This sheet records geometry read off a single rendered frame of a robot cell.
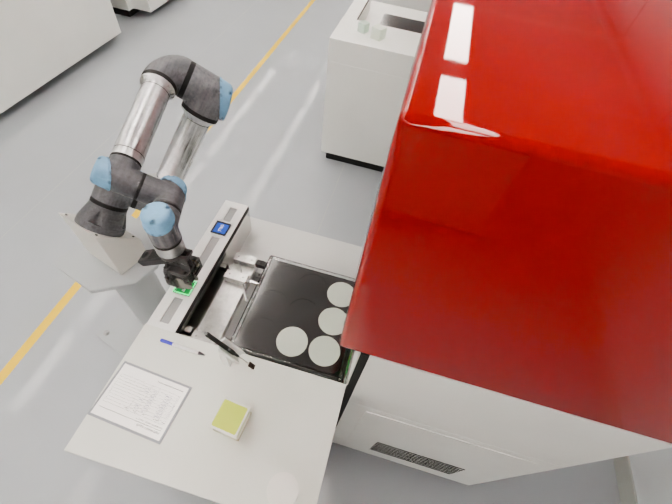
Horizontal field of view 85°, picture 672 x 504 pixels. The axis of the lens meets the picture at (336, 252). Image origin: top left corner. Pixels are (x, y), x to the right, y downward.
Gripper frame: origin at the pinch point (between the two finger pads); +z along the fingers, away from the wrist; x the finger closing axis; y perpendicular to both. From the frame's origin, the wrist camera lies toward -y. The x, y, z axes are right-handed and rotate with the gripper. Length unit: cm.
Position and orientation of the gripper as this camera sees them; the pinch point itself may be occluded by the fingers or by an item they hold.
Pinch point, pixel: (182, 284)
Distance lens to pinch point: 127.2
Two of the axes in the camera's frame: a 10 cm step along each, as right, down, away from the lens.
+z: -0.9, 5.9, 8.0
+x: 2.6, -7.6, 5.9
